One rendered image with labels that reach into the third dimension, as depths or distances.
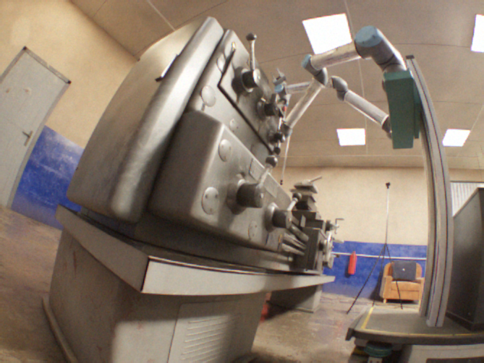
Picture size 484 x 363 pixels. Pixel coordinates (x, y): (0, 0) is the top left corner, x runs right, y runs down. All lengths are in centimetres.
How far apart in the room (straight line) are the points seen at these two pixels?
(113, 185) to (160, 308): 31
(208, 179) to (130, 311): 34
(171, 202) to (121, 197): 11
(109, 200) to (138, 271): 17
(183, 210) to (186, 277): 13
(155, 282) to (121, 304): 14
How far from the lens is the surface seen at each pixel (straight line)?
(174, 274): 41
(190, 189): 44
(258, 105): 92
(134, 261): 40
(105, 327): 56
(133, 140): 52
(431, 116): 126
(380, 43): 127
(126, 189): 48
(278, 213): 69
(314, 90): 175
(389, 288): 487
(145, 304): 53
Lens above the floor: 50
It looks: 19 degrees up
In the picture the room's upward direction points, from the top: 14 degrees clockwise
